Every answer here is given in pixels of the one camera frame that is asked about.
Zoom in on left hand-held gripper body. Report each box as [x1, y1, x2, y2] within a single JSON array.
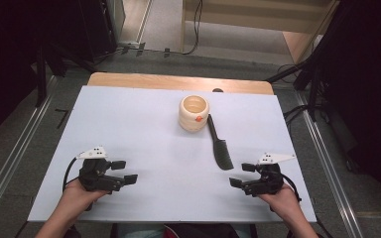
[[76, 145, 127, 194]]

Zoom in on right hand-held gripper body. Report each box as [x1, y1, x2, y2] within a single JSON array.
[[241, 152, 296, 198]]

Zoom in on black comb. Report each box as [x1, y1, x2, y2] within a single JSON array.
[[206, 113, 235, 172]]

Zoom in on person's right hand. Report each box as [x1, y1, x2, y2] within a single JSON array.
[[257, 183, 301, 218]]

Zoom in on person's left hand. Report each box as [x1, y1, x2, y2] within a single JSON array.
[[59, 178, 109, 214]]

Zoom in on white board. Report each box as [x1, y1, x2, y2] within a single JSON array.
[[27, 85, 318, 223]]

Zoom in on person's dark clothing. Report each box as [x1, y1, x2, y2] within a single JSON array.
[[110, 222, 259, 238]]

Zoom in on cream ribbed cup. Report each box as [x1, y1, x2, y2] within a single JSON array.
[[178, 94, 210, 133]]

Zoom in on wooden table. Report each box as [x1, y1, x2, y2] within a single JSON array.
[[87, 72, 275, 96]]

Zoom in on black tripod stand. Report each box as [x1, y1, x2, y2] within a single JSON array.
[[266, 49, 331, 122]]

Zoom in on black metal stand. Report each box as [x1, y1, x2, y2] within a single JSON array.
[[34, 43, 97, 108]]

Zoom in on black cabinet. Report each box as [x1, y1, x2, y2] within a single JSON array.
[[77, 0, 118, 62]]

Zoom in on light wooden shelf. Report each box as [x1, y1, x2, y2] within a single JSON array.
[[180, 0, 341, 65]]

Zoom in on left hand-held gripper cable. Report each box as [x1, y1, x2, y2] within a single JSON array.
[[62, 157, 81, 193]]

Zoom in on hand-held gripper cable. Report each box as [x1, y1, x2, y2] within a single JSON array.
[[281, 173, 303, 203], [62, 157, 81, 193]]

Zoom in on right hand-held gripper cable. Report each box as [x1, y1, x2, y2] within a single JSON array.
[[281, 173, 303, 203]]

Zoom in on metal floor rail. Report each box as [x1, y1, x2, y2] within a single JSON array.
[[294, 90, 365, 238], [0, 75, 59, 229]]

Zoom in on black floor cables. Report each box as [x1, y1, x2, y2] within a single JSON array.
[[282, 104, 312, 127]]

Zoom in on black hanging cable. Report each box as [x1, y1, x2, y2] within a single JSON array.
[[182, 0, 203, 56]]

